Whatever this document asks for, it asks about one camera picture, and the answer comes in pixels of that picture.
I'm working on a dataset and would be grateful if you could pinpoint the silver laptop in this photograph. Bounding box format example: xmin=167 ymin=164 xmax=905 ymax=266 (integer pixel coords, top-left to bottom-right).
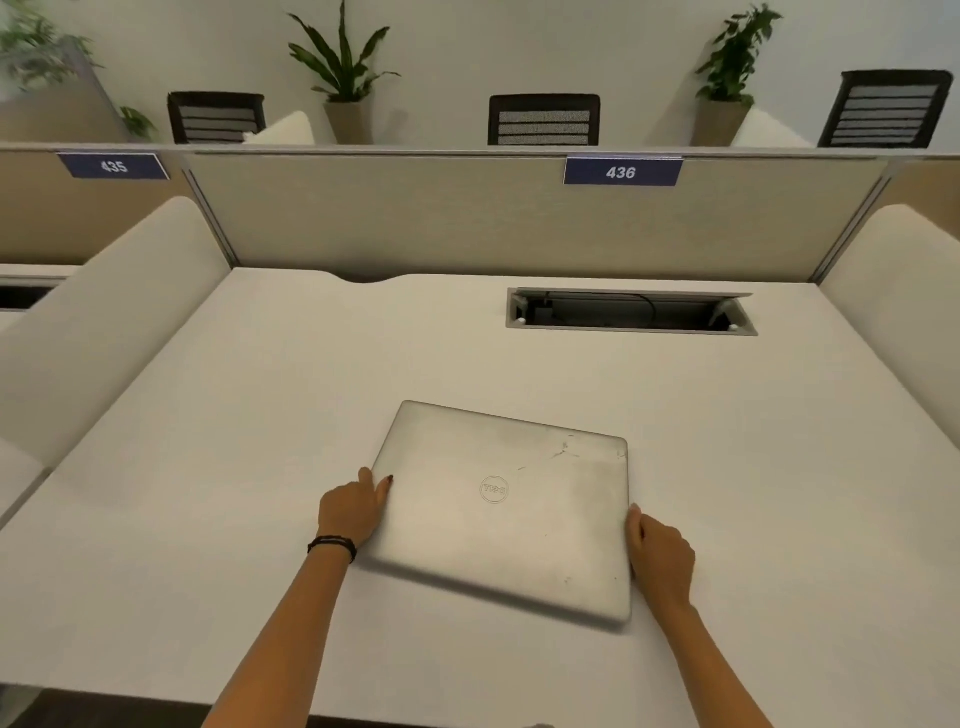
xmin=351 ymin=399 xmax=633 ymax=631

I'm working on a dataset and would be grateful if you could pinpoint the blue number sign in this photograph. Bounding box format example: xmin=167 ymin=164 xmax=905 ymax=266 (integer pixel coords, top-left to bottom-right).
xmin=563 ymin=156 xmax=684 ymax=187
xmin=57 ymin=152 xmax=171 ymax=182

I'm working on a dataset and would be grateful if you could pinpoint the person's left forearm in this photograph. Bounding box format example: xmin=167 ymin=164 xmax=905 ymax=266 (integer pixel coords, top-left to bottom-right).
xmin=202 ymin=541 xmax=357 ymax=728

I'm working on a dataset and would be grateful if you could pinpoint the white side divider panel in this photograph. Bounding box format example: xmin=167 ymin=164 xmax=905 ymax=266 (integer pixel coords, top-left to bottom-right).
xmin=0 ymin=196 xmax=234 ymax=470
xmin=817 ymin=204 xmax=960 ymax=451

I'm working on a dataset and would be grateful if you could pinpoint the black mesh office chair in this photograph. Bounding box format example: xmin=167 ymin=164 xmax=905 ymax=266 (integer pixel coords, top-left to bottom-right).
xmin=167 ymin=91 xmax=267 ymax=146
xmin=487 ymin=93 xmax=602 ymax=147
xmin=817 ymin=69 xmax=954 ymax=150

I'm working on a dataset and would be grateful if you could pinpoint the grey desk cable box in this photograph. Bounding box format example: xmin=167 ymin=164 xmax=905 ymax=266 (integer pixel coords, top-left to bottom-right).
xmin=505 ymin=287 xmax=759 ymax=338

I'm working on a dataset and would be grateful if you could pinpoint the person's right forearm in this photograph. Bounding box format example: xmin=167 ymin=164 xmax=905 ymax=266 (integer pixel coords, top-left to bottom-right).
xmin=646 ymin=600 xmax=774 ymax=728

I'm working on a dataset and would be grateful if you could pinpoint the blurred green potted plant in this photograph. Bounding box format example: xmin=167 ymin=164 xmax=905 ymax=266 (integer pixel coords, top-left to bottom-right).
xmin=0 ymin=0 xmax=159 ymax=142

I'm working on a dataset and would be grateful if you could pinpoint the beige desk partition panel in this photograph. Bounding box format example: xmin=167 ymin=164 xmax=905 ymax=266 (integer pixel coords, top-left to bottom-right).
xmin=183 ymin=148 xmax=890 ymax=285

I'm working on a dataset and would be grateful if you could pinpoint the broad-leaf potted plant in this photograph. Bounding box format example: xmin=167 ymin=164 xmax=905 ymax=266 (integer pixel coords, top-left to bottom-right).
xmin=287 ymin=0 xmax=402 ymax=146

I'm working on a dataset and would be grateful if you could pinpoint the person's right hand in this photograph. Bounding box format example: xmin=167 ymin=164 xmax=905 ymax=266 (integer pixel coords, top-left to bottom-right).
xmin=625 ymin=503 xmax=698 ymax=609

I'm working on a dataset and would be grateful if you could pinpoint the small-leaf potted plant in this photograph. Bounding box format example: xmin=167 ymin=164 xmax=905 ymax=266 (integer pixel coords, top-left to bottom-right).
xmin=690 ymin=3 xmax=785 ymax=148

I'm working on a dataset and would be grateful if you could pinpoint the black wrist band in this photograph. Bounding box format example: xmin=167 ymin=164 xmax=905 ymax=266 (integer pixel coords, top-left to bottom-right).
xmin=306 ymin=535 xmax=359 ymax=565

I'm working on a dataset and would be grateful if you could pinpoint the person's left hand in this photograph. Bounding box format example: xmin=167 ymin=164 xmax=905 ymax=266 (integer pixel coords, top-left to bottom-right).
xmin=317 ymin=468 xmax=395 ymax=552

